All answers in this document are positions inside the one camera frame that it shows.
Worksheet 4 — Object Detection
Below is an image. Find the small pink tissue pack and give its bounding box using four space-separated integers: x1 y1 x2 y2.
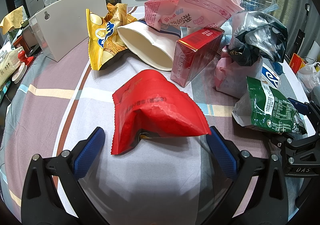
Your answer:
214 52 263 98

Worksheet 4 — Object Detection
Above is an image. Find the black plastic bag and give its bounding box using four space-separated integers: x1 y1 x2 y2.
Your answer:
226 11 289 66

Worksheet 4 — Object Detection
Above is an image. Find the upright vacuum cleaner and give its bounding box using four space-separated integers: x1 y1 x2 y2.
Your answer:
292 3 310 54

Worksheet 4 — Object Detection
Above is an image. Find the white blue medicine box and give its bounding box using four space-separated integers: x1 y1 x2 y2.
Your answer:
261 63 280 89

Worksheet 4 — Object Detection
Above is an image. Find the yellow chip bag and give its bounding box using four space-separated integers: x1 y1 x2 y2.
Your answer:
86 3 137 71

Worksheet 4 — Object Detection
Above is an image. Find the large pink plastic bag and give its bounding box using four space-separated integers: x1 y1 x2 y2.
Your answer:
144 0 244 30

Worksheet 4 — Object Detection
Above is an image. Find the green snack bag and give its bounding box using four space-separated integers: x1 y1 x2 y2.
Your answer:
232 76 307 135

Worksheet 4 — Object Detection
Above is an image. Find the white pink plastic bag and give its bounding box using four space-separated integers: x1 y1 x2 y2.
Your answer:
296 62 320 96

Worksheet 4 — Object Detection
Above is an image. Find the red stamp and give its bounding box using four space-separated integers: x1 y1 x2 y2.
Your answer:
17 50 34 67

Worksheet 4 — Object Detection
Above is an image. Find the white paper cup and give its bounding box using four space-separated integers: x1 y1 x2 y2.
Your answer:
117 19 181 71

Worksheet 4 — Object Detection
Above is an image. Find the yellow cloth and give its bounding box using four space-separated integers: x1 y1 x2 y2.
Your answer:
1 5 28 35

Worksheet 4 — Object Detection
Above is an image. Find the red paper shopping bag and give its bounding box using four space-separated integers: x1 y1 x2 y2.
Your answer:
289 53 306 74

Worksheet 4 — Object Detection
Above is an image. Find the red snack bag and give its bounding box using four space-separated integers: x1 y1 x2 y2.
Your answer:
111 70 212 155

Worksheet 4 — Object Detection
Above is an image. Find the red cigarette box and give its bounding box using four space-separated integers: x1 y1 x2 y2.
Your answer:
170 28 224 87

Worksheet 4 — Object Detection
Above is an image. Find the white cabinet box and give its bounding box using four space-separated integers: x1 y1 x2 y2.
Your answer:
29 0 107 62

